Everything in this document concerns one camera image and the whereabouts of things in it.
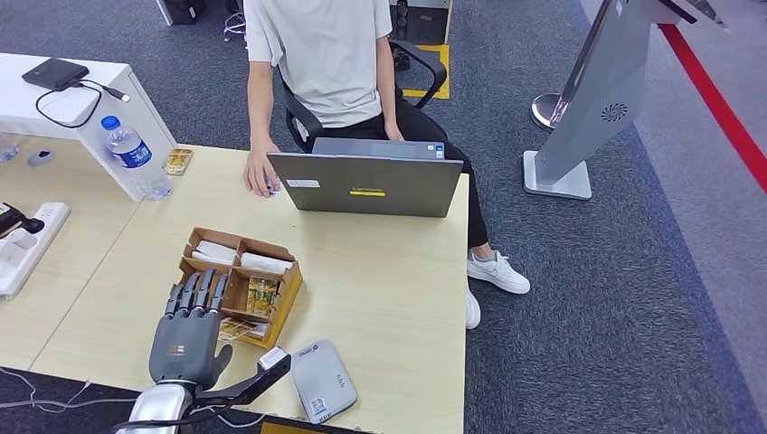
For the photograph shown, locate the yellow edged dark panel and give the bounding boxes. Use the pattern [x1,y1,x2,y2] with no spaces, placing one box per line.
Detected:
[260,421,336,434]

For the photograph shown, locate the black computer case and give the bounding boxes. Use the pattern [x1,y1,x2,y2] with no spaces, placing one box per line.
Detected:
[156,0,208,26]

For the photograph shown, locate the dark cabinet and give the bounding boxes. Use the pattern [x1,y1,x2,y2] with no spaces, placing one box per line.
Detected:
[389,0,453,46]

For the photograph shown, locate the person's right hand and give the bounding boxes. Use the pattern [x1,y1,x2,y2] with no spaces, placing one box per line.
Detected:
[242,143,283,199]

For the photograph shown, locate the white power strip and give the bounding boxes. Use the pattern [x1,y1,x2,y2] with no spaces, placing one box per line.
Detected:
[0,202,71,301]

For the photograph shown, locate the white paper sleeve stack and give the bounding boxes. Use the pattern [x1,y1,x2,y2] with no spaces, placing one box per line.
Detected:
[190,241,239,267]
[239,251,296,277]

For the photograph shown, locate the white desk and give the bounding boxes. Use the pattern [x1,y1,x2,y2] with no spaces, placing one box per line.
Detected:
[0,52,178,203]

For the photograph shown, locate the person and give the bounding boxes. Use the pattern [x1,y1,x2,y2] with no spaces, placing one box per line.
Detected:
[242,0,532,331]

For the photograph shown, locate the clear water bottle blue cap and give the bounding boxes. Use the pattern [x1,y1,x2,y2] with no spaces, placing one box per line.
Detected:
[100,116,174,203]

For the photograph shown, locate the chrome stanchion base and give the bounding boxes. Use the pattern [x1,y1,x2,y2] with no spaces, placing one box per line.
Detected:
[530,92,571,132]

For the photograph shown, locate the grey card reader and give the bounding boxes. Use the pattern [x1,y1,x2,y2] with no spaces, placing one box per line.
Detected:
[289,339,359,426]

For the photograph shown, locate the black office chair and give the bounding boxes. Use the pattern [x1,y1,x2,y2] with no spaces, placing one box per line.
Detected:
[276,38,449,154]

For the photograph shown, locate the grey kiosk stand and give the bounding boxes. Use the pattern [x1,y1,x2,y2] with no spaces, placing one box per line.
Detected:
[523,0,733,202]

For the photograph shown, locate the black external drive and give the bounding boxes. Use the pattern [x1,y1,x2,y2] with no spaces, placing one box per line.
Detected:
[22,58,91,92]

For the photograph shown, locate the grey laptop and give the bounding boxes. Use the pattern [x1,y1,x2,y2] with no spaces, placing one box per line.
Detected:
[267,137,465,219]

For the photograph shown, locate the white sneaker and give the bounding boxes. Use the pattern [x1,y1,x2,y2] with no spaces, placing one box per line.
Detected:
[467,250,532,296]
[465,290,482,331]

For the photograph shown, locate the cardboard organiser box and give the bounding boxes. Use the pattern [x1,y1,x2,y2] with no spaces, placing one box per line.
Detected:
[176,226,304,351]

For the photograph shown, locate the black USB cable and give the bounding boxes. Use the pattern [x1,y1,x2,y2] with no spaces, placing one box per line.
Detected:
[35,79,131,130]

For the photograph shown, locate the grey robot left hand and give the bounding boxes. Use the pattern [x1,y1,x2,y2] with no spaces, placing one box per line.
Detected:
[148,269,233,392]

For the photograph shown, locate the white charger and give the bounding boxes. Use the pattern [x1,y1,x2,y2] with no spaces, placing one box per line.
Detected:
[0,230,38,268]

